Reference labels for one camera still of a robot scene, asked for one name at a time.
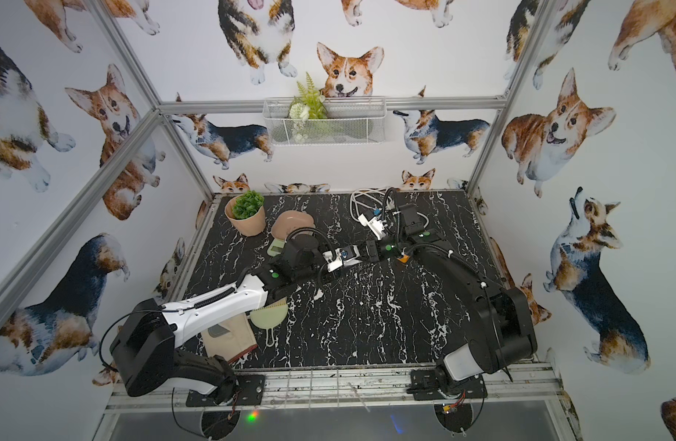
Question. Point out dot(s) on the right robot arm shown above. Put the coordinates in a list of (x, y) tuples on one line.
[(499, 329)]

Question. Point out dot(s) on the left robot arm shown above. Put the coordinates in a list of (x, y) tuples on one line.
[(149, 349)]

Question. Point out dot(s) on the terracotta pot with plant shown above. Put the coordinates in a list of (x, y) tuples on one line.
[(246, 213)]

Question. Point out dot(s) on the artificial fern with flower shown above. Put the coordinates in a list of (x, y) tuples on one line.
[(308, 114)]

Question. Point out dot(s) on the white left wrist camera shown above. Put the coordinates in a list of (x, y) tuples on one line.
[(342, 258)]

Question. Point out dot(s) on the aluminium frame post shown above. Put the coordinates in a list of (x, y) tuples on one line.
[(543, 20)]

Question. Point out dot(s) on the white wire wall basket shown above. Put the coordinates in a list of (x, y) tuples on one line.
[(334, 121)]

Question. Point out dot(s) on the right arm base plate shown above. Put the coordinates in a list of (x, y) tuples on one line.
[(435, 384)]

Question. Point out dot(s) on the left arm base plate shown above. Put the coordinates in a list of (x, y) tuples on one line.
[(244, 390)]

